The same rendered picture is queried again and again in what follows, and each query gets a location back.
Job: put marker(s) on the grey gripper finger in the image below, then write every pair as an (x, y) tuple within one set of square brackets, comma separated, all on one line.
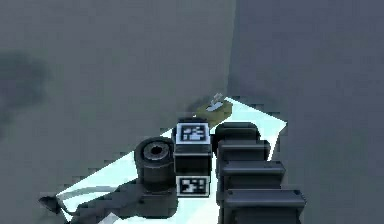
[(50, 202)]

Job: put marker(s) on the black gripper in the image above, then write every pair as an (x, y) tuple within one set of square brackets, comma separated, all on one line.
[(156, 166)]

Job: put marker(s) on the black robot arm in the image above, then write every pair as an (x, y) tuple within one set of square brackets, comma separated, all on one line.
[(250, 176)]

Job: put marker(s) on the olive tissue box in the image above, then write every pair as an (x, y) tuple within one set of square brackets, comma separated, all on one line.
[(216, 112)]

